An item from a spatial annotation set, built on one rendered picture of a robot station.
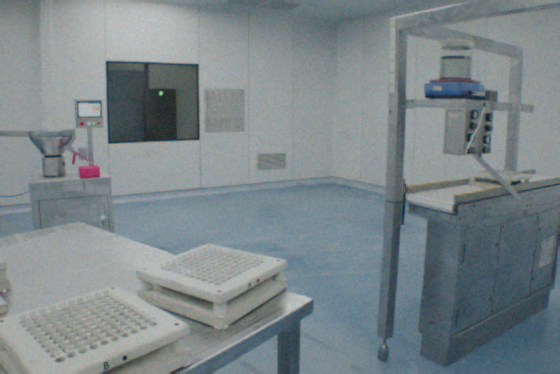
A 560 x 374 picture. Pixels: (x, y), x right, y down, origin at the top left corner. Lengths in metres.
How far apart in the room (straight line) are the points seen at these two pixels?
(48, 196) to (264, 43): 4.77
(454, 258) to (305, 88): 5.89
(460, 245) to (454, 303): 0.29
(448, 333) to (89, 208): 2.70
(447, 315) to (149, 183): 5.15
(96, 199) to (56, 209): 0.31
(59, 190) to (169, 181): 3.32
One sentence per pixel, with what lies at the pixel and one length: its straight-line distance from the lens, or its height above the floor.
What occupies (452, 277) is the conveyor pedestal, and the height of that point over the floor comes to 0.49.
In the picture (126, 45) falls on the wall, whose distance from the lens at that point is 6.53.
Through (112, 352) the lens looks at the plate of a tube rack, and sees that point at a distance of 0.68.
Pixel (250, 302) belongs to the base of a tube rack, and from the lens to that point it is 0.92.
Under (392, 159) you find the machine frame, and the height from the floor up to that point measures 1.04.
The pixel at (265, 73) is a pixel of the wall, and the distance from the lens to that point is 7.26.
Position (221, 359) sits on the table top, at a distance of 0.80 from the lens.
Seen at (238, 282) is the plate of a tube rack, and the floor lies 0.90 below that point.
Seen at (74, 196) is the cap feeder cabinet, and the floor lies 0.63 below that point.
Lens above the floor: 1.24
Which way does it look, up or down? 9 degrees down
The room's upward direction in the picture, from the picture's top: straight up
